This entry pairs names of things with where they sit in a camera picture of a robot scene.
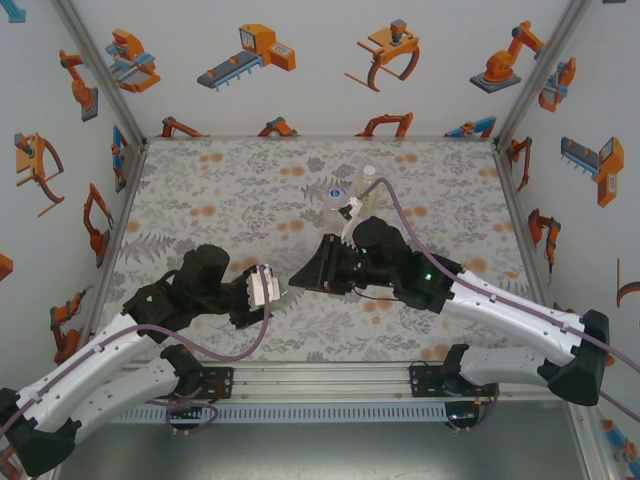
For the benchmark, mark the clear plastic bottle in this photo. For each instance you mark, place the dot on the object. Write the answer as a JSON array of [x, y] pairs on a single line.
[[332, 207]]

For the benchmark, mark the grey floral table mat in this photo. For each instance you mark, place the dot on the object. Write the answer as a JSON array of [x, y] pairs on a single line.
[[350, 325]]

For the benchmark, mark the aluminium front frame rail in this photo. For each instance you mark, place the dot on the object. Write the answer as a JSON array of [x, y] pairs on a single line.
[[320, 382]]

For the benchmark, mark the aluminium back frame rail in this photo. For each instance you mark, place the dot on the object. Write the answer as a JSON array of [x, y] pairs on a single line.
[[225, 138]]

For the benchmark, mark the green plastic bottle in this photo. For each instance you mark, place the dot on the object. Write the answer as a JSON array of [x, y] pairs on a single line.
[[286, 297]]

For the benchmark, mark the aluminium side frame rail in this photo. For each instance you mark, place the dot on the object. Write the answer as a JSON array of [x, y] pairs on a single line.
[[523, 225], [121, 225]]

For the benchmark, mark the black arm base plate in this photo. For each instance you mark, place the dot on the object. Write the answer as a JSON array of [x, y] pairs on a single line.
[[222, 382], [420, 382]]

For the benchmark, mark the aluminium frame post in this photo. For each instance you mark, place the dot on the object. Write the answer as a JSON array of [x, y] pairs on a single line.
[[541, 75], [595, 455], [105, 75]]

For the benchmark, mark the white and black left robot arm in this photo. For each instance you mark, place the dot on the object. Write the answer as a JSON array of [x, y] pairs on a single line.
[[85, 360]]

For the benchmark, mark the blue bottle cap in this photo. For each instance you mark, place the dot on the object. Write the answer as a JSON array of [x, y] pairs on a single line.
[[334, 193]]

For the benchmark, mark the white bottle cap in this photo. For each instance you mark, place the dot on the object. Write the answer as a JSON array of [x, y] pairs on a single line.
[[369, 171]]

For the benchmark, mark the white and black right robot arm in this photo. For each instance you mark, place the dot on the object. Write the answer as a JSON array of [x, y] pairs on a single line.
[[515, 310]]

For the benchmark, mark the yellow-green labelled tea bottle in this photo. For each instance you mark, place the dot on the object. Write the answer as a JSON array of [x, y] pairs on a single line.
[[365, 187]]

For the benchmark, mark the small green-lit circuit board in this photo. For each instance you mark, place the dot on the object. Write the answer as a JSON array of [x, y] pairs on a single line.
[[187, 407], [460, 415]]

